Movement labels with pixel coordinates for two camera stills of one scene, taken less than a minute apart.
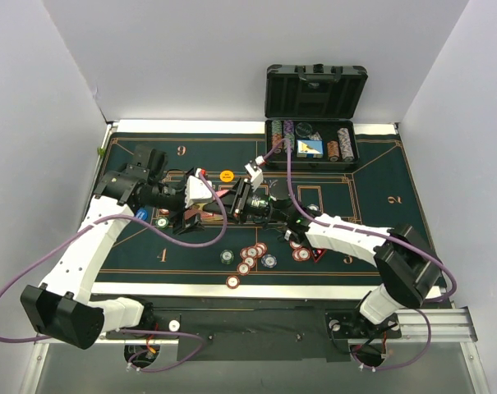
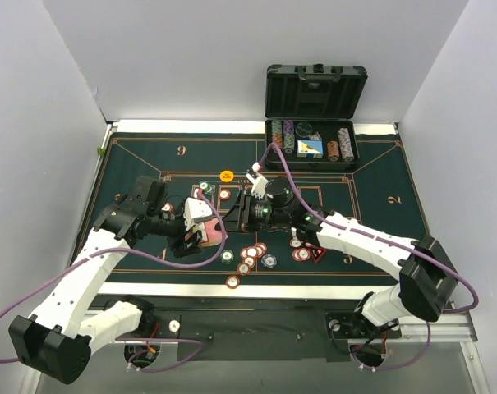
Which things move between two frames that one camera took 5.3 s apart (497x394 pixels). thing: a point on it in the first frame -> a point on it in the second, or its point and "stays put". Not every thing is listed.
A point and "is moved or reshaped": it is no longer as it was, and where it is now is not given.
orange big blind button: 227,176 stays put
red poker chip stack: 249,254 stays put
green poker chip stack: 227,257 stays put
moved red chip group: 299,253 stays put
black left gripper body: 186,215 -> 186,244
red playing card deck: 204,216 is moved or reshaped
